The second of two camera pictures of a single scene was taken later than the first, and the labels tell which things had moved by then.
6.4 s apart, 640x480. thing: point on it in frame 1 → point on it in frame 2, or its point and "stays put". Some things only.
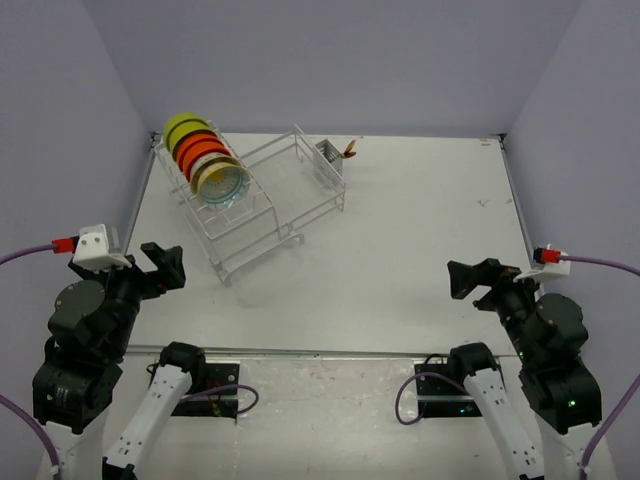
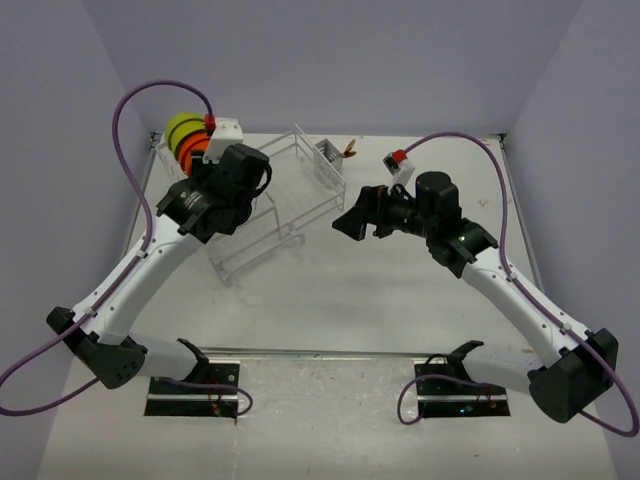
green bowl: [182, 127] stays put
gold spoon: [347, 153] stays put
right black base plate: [441, 394] stays put
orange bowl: [196, 149] stays put
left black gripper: [169, 262] → [199, 167]
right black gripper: [464, 276] → [372, 199]
